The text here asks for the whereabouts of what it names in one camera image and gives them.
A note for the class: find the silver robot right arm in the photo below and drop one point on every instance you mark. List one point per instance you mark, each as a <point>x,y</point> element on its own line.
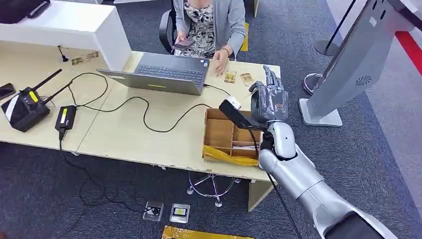
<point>303,184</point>

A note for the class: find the chrome stool base with casters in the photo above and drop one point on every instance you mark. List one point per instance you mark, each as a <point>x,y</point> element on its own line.
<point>211,195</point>

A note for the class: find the wooden card box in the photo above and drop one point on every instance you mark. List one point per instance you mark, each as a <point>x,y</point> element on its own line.
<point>217,133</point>

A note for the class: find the person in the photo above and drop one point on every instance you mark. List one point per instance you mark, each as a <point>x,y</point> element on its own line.
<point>211,23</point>

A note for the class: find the gold printed card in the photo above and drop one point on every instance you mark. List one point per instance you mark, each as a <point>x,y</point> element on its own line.
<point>230,77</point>
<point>247,79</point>

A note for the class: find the person's left hand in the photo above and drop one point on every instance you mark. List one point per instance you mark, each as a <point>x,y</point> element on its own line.
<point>221,62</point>

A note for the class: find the black smartphone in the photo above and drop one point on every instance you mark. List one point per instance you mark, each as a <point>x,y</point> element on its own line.
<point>6,90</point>

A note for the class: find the pale desk leg panel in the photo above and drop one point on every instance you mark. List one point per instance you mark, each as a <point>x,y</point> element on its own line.
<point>258,196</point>

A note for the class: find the black office chair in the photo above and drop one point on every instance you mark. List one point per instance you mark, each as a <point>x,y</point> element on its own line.
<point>166,29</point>

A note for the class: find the small black stub antenna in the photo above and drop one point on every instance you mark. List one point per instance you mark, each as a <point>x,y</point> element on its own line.
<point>63,57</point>

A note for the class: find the steel floor socket with plug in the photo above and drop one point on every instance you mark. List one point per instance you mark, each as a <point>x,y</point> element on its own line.
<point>153,211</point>

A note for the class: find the white desk riser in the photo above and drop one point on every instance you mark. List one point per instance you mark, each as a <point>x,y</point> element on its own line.
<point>72,29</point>

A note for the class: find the yellow floor tape outline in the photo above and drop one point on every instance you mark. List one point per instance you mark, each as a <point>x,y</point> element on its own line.
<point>197,235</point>

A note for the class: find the grey laptop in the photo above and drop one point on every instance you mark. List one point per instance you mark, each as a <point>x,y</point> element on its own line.
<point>165,71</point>

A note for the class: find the steel floor socket with label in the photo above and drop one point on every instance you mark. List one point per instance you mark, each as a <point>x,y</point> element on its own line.
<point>180,213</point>

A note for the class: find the person's right hand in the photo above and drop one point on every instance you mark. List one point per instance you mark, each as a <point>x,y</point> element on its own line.
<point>181,36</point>

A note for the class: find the black stanchion post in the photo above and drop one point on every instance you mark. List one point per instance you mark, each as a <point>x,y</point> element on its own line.
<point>329,44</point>

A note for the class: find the grey kiosk screen stand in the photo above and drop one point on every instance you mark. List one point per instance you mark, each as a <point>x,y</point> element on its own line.
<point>356,62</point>

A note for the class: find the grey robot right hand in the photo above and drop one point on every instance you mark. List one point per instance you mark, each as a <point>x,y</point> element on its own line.
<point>268,104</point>

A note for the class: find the red barrier belt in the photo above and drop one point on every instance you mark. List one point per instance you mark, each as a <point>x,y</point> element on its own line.
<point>410,49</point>

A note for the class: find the black radio box with antennas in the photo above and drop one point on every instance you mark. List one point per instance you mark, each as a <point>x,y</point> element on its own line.
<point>26,110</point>

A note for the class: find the silver stanchion base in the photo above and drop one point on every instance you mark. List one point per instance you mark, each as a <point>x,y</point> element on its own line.
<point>311,84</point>

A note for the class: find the black power adapter yellow label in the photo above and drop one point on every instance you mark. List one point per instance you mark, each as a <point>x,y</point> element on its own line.
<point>65,118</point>

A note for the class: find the dark smartphone with pink screen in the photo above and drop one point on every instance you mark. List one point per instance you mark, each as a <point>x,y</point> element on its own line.
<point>183,44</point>

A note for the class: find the yellow tape strip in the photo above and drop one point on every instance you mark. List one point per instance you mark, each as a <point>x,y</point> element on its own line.
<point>227,157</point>

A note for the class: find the black bag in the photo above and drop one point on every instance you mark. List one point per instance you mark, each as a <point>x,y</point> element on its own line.
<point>16,10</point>

